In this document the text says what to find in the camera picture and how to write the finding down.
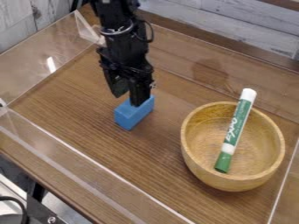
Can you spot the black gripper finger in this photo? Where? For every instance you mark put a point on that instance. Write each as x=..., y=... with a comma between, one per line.
x=117, y=81
x=139, y=90

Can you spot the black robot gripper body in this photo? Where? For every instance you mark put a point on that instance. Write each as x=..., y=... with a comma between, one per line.
x=126, y=49

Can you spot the blue foam block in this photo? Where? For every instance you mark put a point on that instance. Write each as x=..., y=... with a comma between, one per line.
x=129, y=115

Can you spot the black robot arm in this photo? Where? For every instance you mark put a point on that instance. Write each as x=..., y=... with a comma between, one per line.
x=115, y=13

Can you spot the brown wooden bowl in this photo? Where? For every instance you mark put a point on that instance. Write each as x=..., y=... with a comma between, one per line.
x=259, y=153

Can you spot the green dry erase marker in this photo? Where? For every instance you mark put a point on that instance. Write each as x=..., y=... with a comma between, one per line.
x=235, y=129

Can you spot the clear acrylic corner bracket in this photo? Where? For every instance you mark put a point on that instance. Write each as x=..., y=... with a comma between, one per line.
x=89, y=32

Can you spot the black metal table bracket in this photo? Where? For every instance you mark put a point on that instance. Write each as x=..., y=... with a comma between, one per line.
x=40, y=214

